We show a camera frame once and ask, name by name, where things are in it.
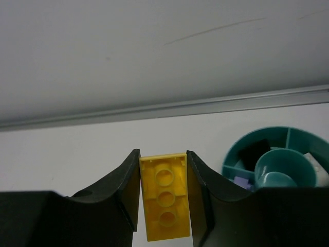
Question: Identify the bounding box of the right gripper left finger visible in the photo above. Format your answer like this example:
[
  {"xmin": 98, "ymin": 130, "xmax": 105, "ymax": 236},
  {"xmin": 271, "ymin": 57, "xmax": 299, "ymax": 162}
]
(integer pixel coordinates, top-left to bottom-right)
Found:
[{"xmin": 1, "ymin": 149, "xmax": 140, "ymax": 246}]

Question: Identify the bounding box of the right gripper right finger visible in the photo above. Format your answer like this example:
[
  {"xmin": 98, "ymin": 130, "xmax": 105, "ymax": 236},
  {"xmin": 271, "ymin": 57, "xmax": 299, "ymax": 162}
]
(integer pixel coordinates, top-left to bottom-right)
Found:
[{"xmin": 187, "ymin": 151, "xmax": 328, "ymax": 246}]

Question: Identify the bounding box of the purple lego brick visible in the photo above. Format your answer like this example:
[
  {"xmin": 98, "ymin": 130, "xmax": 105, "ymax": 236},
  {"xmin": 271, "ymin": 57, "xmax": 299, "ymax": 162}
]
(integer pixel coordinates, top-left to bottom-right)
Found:
[{"xmin": 233, "ymin": 176, "xmax": 255, "ymax": 192}]

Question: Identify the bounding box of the black lego plate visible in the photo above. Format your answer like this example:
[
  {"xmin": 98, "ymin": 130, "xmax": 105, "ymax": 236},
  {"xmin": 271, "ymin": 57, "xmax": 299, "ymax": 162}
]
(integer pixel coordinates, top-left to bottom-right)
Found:
[{"xmin": 238, "ymin": 139, "xmax": 271, "ymax": 171}]

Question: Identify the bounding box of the yellow lego brick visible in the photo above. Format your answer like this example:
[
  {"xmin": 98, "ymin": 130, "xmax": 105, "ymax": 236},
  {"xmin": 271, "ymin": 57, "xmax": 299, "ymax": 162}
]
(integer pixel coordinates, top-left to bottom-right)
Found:
[{"xmin": 139, "ymin": 153, "xmax": 190, "ymax": 241}]

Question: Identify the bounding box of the white lego brick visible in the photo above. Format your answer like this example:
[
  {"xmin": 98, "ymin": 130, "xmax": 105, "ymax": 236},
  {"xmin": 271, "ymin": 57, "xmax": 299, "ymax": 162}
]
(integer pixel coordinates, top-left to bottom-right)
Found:
[{"xmin": 304, "ymin": 153, "xmax": 329, "ymax": 187}]

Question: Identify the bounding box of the teal divided round container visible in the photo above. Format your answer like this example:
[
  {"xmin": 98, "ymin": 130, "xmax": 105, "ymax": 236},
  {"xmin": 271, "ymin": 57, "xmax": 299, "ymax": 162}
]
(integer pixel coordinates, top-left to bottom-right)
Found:
[{"xmin": 222, "ymin": 127, "xmax": 328, "ymax": 190}]

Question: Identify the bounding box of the aluminium frame rail back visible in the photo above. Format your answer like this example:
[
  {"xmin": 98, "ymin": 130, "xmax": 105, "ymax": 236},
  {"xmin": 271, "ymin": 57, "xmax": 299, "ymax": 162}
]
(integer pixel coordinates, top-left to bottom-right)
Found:
[{"xmin": 1, "ymin": 84, "xmax": 328, "ymax": 132}]

